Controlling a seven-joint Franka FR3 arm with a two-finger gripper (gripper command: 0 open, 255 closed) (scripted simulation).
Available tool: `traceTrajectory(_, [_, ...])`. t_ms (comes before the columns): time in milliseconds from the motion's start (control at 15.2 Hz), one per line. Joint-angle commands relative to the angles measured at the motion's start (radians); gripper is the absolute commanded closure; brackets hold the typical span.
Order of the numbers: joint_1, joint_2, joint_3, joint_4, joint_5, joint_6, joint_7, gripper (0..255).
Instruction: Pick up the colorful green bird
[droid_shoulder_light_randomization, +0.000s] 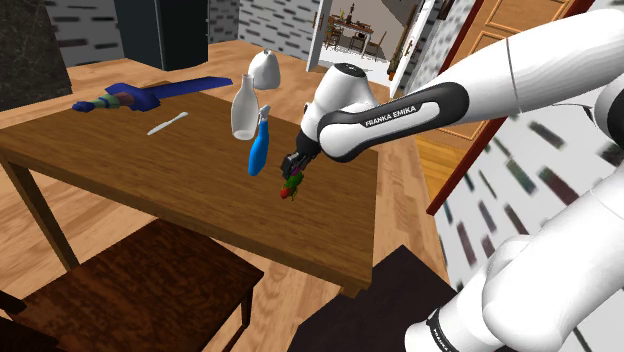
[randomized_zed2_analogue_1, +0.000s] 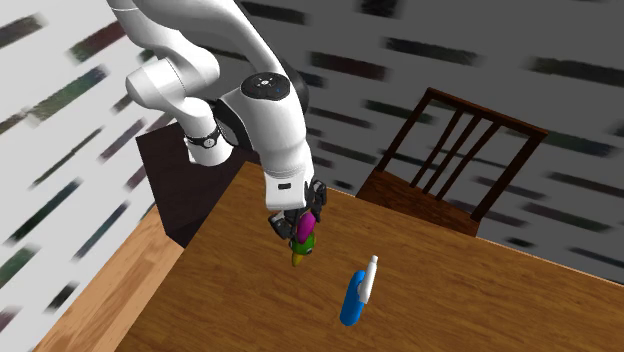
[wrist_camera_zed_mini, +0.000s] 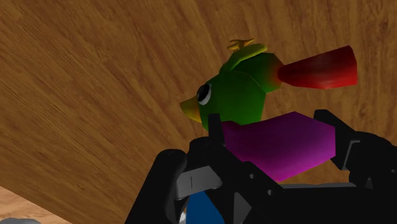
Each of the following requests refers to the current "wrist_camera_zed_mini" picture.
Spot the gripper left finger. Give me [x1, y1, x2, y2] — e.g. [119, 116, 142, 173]
[125, 113, 281, 224]

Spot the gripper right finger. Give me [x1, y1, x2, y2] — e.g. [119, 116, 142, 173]
[313, 109, 397, 190]

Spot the green toy parrot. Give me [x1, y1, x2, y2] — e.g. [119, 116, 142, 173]
[179, 38, 358, 224]

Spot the brown wooden table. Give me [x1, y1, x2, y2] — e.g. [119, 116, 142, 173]
[0, 0, 397, 224]

